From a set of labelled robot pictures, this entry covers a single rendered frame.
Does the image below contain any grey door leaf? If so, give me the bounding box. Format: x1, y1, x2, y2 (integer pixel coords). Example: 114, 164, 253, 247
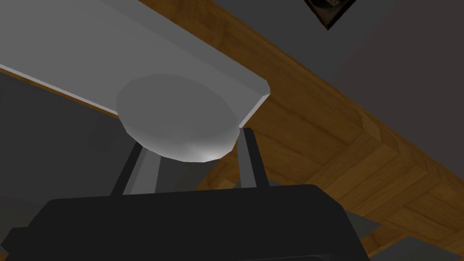
0, 0, 271, 128

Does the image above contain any dark framed wall picture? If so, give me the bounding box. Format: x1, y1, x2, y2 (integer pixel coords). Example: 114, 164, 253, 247
304, 0, 358, 31

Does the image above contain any grey round door knob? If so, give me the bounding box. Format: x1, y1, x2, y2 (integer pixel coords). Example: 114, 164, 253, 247
116, 73, 242, 163

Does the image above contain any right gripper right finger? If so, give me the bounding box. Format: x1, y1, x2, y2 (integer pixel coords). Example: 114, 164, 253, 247
236, 127, 271, 189

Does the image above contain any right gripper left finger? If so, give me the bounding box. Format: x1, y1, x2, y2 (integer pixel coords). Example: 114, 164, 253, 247
110, 141, 162, 197

